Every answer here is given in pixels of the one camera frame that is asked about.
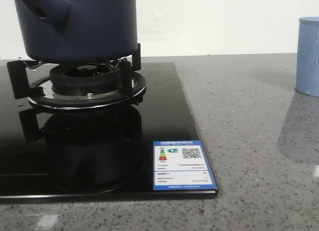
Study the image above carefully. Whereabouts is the blue energy label sticker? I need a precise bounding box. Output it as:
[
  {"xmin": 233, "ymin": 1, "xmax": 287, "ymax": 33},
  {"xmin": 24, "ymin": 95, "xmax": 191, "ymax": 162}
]
[{"xmin": 153, "ymin": 140, "xmax": 217, "ymax": 192}]

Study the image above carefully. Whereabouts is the black pot support grate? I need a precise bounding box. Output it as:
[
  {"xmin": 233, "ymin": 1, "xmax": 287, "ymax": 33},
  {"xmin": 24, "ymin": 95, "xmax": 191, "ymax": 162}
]
[{"xmin": 6, "ymin": 48, "xmax": 146, "ymax": 110}]

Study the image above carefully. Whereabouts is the light blue ribbed cup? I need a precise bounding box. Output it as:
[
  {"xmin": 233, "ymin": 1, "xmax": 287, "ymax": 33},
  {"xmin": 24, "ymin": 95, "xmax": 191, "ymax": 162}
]
[{"xmin": 296, "ymin": 16, "xmax": 319, "ymax": 97}]

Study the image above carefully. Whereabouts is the dark blue cooking pot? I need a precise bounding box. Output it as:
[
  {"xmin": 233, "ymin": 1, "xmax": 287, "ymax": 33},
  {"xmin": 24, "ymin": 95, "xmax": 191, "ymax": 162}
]
[{"xmin": 14, "ymin": 0, "xmax": 138, "ymax": 64}]

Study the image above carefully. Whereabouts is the black glass gas stove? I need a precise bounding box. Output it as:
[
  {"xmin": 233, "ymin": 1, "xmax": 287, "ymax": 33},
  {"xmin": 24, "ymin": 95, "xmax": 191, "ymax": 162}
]
[{"xmin": 0, "ymin": 63, "xmax": 218, "ymax": 203}]

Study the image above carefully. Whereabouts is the black round gas burner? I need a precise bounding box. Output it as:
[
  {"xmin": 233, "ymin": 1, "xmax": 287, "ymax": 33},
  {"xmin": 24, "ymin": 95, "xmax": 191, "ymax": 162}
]
[{"xmin": 49, "ymin": 64, "xmax": 121, "ymax": 96}]

